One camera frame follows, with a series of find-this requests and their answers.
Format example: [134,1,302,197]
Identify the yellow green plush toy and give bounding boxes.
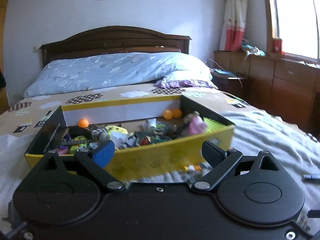
[105,125,128,135]

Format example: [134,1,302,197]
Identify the orange ping pong ball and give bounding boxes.
[78,118,89,128]
[172,108,182,119]
[163,109,174,120]

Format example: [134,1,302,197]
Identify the pink toy figure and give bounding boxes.
[187,115,208,136]

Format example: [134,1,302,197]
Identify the yellow cardboard box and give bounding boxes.
[25,95,235,181]

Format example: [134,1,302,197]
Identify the dark bedside table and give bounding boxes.
[211,69,251,100]

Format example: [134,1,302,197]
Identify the purple ruffled pillow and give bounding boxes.
[155,70,217,89]

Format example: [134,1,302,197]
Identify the wooden sideboard cabinet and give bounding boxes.
[214,51,319,137]

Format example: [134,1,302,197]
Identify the dark wooden headboard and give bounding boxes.
[40,25,191,67]

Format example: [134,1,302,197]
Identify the red cup on sill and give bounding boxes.
[273,37,283,54]

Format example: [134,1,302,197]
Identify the red white curtain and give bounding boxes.
[219,0,248,51]

